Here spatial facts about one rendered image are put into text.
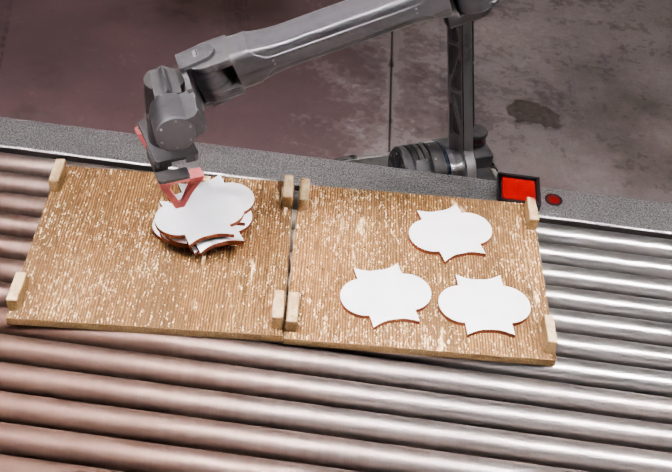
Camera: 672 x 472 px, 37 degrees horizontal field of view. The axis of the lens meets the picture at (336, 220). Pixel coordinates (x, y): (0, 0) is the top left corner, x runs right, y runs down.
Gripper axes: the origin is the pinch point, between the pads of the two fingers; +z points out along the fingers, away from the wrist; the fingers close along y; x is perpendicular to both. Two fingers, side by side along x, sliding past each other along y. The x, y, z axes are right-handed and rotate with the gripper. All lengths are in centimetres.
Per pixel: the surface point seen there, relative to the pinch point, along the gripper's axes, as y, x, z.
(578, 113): -108, 175, 109
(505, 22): -168, 180, 109
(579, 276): 28, 61, 15
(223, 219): 3.2, 7.3, 7.2
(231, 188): -4.4, 11.2, 8.2
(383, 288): 21.7, 27.4, 11.6
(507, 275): 25, 48, 13
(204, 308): 15.9, 0.1, 12.1
